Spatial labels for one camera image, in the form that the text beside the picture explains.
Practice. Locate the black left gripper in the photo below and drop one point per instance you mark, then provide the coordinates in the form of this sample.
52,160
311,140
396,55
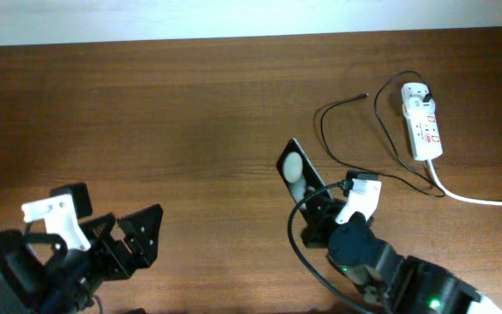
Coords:
143,242

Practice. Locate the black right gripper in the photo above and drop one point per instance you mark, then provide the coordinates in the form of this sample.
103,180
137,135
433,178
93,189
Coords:
321,219

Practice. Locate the black Galaxy flip phone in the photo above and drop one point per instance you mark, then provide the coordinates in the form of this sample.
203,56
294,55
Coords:
301,178

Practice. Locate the white power strip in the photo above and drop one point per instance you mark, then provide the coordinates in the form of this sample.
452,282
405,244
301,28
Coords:
425,140

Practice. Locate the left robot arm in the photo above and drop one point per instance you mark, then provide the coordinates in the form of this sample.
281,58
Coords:
40,273

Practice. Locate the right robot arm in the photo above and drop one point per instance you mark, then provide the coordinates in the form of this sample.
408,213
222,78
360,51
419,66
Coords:
386,279

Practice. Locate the white USB charger adapter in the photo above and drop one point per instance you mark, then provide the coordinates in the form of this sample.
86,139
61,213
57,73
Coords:
417,96

